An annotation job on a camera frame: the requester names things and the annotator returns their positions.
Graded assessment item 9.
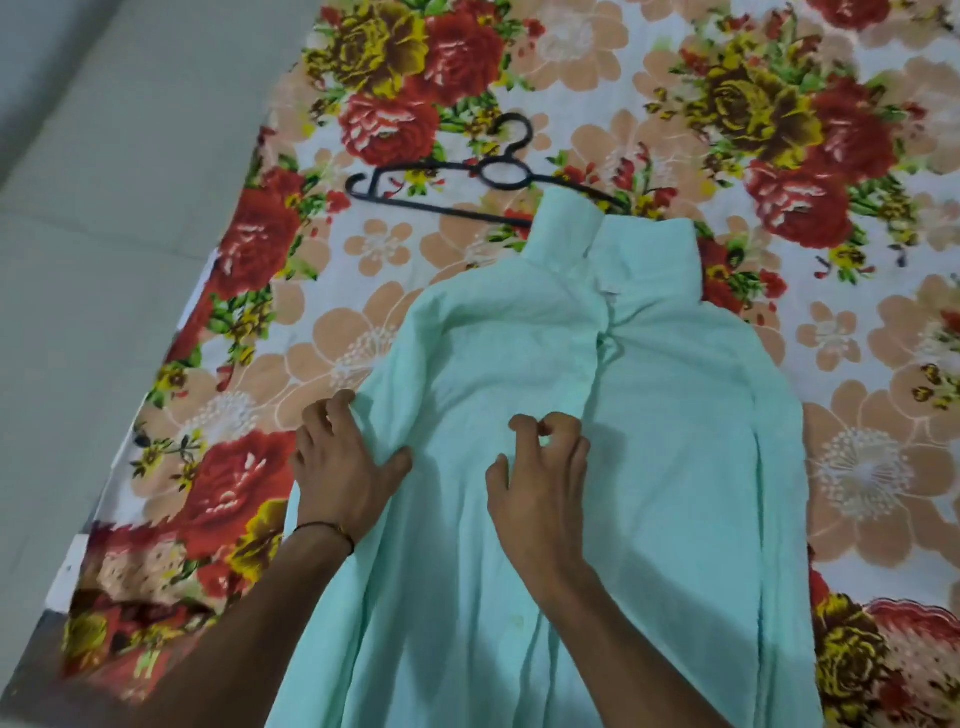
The person's right hand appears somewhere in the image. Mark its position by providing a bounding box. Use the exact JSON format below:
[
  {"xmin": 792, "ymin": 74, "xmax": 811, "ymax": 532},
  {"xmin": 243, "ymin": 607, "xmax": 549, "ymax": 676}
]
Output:
[{"xmin": 485, "ymin": 411, "xmax": 593, "ymax": 603}]

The person's left hand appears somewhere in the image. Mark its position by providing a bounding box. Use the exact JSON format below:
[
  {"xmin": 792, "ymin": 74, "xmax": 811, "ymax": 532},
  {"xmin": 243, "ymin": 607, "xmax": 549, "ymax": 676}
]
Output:
[{"xmin": 290, "ymin": 389, "xmax": 414, "ymax": 552}]

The mint green shirt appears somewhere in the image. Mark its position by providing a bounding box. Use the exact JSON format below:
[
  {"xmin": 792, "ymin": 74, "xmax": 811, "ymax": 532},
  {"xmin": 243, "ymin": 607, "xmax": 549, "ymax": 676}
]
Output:
[{"xmin": 265, "ymin": 186, "xmax": 827, "ymax": 728}]

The person's left forearm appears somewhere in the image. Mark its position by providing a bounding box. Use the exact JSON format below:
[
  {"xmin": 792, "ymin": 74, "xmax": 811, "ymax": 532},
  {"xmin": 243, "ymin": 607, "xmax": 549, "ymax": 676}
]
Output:
[{"xmin": 123, "ymin": 525, "xmax": 357, "ymax": 728}]

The person's right forearm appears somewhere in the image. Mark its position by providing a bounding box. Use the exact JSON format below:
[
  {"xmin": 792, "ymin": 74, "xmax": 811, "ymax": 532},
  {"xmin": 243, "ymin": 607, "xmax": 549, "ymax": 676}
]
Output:
[{"xmin": 523, "ymin": 566, "xmax": 735, "ymax": 728}]

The black thread wrist band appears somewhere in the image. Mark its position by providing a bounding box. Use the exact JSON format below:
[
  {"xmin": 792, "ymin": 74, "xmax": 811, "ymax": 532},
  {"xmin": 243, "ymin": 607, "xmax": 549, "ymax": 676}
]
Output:
[{"xmin": 291, "ymin": 520, "xmax": 357, "ymax": 557}]

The black plastic clothes hanger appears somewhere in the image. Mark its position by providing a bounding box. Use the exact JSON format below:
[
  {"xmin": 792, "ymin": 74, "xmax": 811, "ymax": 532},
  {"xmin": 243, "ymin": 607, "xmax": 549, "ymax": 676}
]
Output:
[{"xmin": 344, "ymin": 111, "xmax": 628, "ymax": 231}]

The floral bed sheet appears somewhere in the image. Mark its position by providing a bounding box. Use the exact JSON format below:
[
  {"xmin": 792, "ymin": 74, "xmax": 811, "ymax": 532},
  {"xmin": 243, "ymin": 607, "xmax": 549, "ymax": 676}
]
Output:
[{"xmin": 43, "ymin": 0, "xmax": 960, "ymax": 728}]

